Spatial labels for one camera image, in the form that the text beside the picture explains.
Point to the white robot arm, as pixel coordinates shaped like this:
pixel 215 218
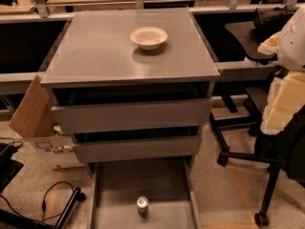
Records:
pixel 287 95

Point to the brown cardboard box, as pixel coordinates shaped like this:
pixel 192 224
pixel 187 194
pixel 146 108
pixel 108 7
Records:
pixel 35 123

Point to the grey open bottom drawer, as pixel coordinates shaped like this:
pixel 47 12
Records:
pixel 165 182

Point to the white paper bowl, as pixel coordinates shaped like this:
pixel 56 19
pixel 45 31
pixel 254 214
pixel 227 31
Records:
pixel 148 38

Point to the black office chair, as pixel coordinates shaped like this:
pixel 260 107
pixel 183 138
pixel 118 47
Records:
pixel 284 151

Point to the grey top drawer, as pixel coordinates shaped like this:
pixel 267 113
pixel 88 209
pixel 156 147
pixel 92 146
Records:
pixel 132 116

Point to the grey middle drawer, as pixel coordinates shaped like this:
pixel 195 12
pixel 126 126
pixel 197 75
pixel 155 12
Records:
pixel 137 148

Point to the grey drawer cabinet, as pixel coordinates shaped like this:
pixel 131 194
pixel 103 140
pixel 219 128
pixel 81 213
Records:
pixel 97 63

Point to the black side desk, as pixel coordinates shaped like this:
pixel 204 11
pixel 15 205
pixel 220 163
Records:
pixel 250 38

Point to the silver blue redbull can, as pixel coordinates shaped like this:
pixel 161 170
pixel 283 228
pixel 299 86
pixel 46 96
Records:
pixel 142 206

